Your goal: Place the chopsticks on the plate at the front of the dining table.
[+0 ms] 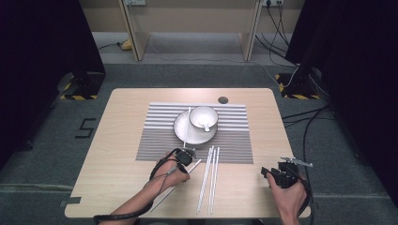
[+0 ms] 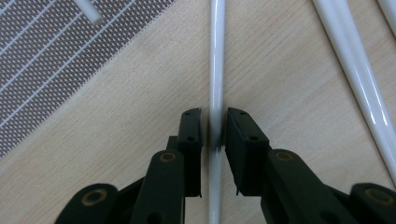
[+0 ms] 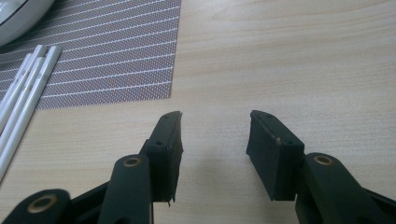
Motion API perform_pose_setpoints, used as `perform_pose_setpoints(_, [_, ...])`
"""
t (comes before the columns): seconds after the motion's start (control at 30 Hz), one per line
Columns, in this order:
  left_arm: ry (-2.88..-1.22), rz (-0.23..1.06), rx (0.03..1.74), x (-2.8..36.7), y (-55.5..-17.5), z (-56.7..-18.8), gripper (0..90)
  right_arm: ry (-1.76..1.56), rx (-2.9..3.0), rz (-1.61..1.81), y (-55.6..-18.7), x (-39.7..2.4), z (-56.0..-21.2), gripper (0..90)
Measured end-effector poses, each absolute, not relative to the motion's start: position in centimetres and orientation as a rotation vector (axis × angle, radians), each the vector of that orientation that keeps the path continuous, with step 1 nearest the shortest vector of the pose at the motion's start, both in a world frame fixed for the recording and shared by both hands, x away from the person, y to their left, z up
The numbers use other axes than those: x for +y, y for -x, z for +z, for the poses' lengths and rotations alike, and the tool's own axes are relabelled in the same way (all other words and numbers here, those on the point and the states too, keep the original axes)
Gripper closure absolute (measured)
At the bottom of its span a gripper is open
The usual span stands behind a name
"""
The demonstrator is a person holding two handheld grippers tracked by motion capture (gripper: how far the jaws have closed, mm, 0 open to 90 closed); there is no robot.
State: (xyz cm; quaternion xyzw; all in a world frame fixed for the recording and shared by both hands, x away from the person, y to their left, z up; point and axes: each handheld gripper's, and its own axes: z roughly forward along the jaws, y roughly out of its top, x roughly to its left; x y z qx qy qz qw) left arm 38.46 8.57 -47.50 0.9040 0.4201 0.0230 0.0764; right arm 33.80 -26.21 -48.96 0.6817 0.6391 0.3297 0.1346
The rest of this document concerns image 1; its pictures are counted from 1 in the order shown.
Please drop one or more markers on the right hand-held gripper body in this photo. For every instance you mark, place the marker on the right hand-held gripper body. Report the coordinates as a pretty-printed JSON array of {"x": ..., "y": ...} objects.
[{"x": 286, "y": 176}]

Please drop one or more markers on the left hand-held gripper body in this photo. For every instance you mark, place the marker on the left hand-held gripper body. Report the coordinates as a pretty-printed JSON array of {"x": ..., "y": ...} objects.
[{"x": 184, "y": 157}]

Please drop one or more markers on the white round plate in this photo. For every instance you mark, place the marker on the white round plate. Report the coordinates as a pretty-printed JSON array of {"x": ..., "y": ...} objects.
[{"x": 195, "y": 136}]

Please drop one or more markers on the person's right hand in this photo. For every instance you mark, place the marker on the person's right hand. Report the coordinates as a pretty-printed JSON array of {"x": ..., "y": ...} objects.
[{"x": 287, "y": 200}]

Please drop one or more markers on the person's left hand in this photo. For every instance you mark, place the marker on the person's left hand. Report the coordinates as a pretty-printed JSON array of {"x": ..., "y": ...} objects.
[{"x": 172, "y": 178}]

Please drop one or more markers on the grey striped placemat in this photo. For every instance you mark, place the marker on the grey striped placemat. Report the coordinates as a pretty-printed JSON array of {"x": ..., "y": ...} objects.
[{"x": 156, "y": 146}]

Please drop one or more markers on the white ceramic spoon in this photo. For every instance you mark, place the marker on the white ceramic spoon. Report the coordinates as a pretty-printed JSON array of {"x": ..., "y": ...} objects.
[{"x": 206, "y": 126}]

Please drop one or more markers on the white cup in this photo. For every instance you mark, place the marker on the white cup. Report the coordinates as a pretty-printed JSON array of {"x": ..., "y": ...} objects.
[{"x": 200, "y": 114}]

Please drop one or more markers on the black hazard-striped stand base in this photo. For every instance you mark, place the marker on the black hazard-striped stand base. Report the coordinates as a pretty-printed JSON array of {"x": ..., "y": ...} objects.
[
  {"x": 297, "y": 89},
  {"x": 84, "y": 87}
]

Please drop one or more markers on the black curtain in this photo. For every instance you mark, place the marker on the black curtain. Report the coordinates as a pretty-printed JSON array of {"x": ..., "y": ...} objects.
[
  {"x": 37, "y": 62},
  {"x": 359, "y": 78}
]

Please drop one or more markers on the yellow floor object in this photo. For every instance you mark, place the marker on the yellow floor object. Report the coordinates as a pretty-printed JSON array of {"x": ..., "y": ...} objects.
[{"x": 126, "y": 45}]

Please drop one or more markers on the white power strip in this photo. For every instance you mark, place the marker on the white power strip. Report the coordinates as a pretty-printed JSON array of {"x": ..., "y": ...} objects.
[{"x": 134, "y": 2}]

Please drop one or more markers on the light wooden desk frame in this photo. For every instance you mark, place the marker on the light wooden desk frame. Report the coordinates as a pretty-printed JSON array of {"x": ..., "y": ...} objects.
[{"x": 135, "y": 40}]

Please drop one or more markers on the white wall socket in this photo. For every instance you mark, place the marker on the white wall socket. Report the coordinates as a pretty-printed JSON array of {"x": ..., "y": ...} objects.
[{"x": 272, "y": 2}]

